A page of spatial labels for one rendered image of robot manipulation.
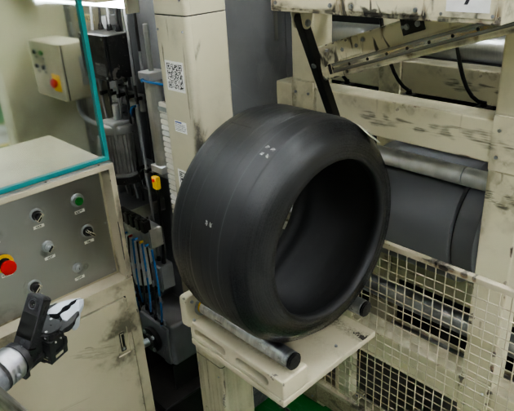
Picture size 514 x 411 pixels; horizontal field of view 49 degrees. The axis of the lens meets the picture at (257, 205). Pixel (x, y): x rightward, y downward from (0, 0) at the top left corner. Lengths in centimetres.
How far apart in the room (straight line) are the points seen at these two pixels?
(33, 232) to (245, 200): 69
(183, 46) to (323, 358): 86
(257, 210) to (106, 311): 78
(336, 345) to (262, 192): 59
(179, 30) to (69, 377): 104
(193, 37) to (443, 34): 57
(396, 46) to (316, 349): 80
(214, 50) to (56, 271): 76
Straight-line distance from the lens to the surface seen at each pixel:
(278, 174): 115
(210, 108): 146
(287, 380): 141
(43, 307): 129
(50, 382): 181
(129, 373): 195
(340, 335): 163
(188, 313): 158
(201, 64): 142
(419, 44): 143
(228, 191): 117
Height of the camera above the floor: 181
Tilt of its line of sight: 25 degrees down
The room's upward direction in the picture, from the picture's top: 3 degrees counter-clockwise
